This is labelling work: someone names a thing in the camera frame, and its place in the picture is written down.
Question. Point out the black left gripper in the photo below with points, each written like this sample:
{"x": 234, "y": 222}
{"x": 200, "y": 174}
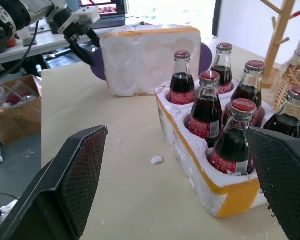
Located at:
{"x": 76, "y": 31}

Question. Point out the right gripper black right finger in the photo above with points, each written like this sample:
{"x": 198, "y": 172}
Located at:
{"x": 287, "y": 180}

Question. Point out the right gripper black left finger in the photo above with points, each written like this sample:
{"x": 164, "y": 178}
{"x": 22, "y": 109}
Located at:
{"x": 52, "y": 190}

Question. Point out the glass cola bottle red cap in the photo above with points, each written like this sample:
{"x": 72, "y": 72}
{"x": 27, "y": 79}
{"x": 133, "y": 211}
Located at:
{"x": 287, "y": 122}
{"x": 222, "y": 72}
{"x": 250, "y": 92}
{"x": 182, "y": 85}
{"x": 205, "y": 112}
{"x": 230, "y": 150}

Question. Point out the brown cardboard box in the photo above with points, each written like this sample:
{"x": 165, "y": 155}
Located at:
{"x": 15, "y": 122}

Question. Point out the white foam crate yellow tape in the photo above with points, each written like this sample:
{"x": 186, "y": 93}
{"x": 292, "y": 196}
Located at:
{"x": 197, "y": 180}

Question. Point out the purple round plate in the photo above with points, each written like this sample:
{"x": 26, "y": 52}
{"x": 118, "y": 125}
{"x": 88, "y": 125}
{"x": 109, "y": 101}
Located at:
{"x": 98, "y": 65}

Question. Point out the dark monitor screen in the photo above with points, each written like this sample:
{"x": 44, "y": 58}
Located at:
{"x": 102, "y": 12}

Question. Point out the grey background desk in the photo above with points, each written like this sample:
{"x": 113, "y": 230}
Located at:
{"x": 47, "y": 41}

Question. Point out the white foam lid yellow tape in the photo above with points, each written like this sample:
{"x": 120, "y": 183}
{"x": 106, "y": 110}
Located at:
{"x": 150, "y": 62}

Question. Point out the clear plastic bag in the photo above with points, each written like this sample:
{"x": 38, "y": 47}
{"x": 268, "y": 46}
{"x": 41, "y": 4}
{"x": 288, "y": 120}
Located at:
{"x": 5, "y": 92}

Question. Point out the white foam crumb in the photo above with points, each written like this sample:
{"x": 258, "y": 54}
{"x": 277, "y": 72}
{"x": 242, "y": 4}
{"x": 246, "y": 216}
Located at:
{"x": 157, "y": 160}

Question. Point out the wooden peg rack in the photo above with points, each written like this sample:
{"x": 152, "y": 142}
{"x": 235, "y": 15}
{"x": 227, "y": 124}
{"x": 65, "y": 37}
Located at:
{"x": 277, "y": 50}

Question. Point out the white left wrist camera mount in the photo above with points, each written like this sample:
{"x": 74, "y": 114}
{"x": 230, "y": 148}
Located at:
{"x": 88, "y": 15}

